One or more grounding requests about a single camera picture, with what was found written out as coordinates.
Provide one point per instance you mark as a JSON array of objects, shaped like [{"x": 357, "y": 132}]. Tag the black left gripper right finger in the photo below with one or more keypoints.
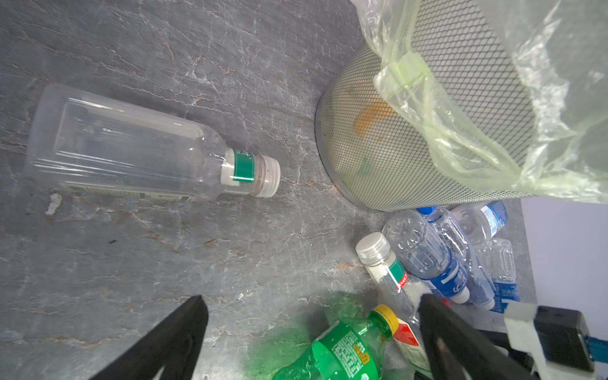
[{"x": 456, "y": 350}]

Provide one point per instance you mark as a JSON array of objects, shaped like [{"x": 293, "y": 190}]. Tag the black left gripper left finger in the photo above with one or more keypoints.
[{"x": 169, "y": 351}]

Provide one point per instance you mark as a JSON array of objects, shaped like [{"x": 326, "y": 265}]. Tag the slim clear bottle silver cap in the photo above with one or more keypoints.
[{"x": 398, "y": 290}]

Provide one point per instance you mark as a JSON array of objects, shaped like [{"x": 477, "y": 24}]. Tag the green soda bottle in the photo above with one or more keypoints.
[{"x": 353, "y": 348}]

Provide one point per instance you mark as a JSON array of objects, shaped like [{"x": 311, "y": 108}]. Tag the clear square bottle green label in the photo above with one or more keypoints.
[{"x": 86, "y": 143}]

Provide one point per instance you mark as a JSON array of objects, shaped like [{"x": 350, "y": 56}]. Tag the water bottle near bin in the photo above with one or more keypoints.
[{"x": 481, "y": 222}]

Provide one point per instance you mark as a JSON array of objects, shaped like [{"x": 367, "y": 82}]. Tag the mesh bin with green bag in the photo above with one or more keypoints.
[{"x": 457, "y": 102}]

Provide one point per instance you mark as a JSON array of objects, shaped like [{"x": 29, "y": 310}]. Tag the clear bottle red cap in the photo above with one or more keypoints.
[{"x": 409, "y": 337}]

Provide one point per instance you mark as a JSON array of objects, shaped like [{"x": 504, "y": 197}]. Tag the long clear bottle blue cap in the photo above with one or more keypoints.
[{"x": 479, "y": 283}]

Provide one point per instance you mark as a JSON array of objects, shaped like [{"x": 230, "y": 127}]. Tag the water bottle blue label right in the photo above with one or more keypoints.
[{"x": 499, "y": 262}]

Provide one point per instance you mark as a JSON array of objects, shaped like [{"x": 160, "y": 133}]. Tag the water bottle blue label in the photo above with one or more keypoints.
[
  {"x": 499, "y": 262},
  {"x": 425, "y": 255}
]

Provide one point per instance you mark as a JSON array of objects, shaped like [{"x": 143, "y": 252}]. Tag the water bottle blue label centre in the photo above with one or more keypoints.
[{"x": 425, "y": 255}]

